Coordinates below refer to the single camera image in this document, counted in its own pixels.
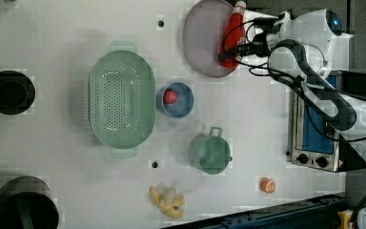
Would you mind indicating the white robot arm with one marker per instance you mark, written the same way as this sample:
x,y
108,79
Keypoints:
x,y
299,52

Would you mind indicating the red plush ketchup bottle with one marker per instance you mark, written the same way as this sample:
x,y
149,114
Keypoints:
x,y
234,33

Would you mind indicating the black cylindrical bin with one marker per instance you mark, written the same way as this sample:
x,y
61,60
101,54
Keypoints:
x,y
26,203

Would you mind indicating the silver toaster oven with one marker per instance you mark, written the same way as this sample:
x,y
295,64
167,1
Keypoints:
x,y
316,144

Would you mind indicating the blue metal frame rail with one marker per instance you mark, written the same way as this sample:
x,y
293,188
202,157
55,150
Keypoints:
x,y
312,213

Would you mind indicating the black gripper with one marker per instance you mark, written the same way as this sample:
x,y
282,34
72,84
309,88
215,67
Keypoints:
x,y
258,45

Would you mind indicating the yellow clamp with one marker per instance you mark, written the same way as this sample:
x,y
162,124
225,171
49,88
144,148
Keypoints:
x,y
345,219

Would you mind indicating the black round container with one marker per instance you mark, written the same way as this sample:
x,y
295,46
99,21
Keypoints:
x,y
17,93

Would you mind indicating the green oval colander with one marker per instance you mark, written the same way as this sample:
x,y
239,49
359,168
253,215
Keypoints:
x,y
121,99

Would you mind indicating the orange toy slice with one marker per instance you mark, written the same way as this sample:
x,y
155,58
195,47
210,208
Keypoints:
x,y
267,185

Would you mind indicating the lilac round plate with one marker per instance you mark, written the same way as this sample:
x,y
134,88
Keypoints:
x,y
203,32

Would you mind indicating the blue bowl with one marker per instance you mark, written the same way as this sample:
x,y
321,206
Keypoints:
x,y
184,104

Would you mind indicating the green cup with handle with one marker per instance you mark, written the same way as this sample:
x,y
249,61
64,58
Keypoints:
x,y
210,153

